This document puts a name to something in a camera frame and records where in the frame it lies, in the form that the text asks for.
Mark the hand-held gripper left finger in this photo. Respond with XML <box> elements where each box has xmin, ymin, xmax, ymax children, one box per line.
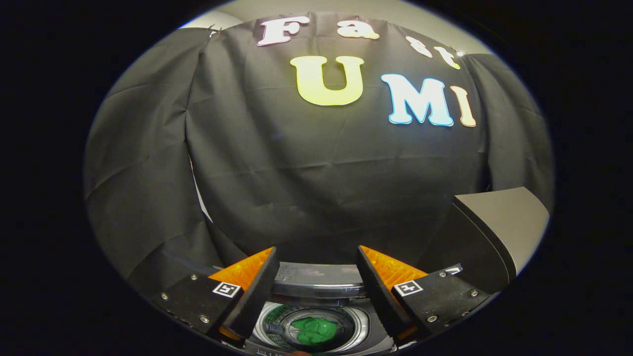
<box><xmin>151</xmin><ymin>247</ymin><xmax>281</xmax><ymax>349</ymax></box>

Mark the gray washing machine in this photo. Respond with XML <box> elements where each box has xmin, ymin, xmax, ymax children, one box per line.
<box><xmin>247</xmin><ymin>261</ymin><xmax>396</xmax><ymax>355</ymax></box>

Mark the green polo shirt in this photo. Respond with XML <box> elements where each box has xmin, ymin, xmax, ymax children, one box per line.
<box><xmin>291</xmin><ymin>317</ymin><xmax>340</xmax><ymax>346</ymax></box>

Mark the dark washing machine lid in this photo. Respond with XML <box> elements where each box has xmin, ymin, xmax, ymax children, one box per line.
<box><xmin>250</xmin><ymin>262</ymin><xmax>394</xmax><ymax>355</ymax></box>

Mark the black backdrop cloth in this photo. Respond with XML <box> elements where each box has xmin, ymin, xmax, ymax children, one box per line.
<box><xmin>83</xmin><ymin>12</ymin><xmax>554</xmax><ymax>292</ymax></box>

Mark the beige cabinet with dark frame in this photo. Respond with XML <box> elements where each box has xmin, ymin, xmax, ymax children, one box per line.
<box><xmin>418</xmin><ymin>187</ymin><xmax>550</xmax><ymax>295</ymax></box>

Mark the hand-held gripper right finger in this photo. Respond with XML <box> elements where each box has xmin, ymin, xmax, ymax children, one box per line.
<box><xmin>357</xmin><ymin>245</ymin><xmax>495</xmax><ymax>348</ymax></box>

